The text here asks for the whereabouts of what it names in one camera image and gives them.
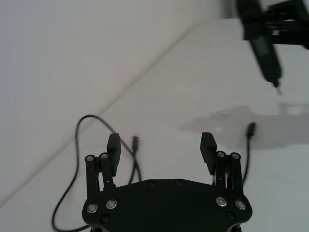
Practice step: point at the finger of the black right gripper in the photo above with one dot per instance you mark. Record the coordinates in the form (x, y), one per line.
(289, 33)
(289, 10)

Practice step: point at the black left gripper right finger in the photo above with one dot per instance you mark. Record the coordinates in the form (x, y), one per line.
(208, 154)

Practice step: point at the white table cloth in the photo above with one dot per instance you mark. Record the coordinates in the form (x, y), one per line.
(183, 101)

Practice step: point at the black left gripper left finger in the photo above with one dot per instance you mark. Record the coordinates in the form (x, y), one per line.
(113, 154)

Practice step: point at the black pen-shaped electric screwdriver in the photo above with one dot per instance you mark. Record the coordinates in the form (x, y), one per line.
(264, 52)

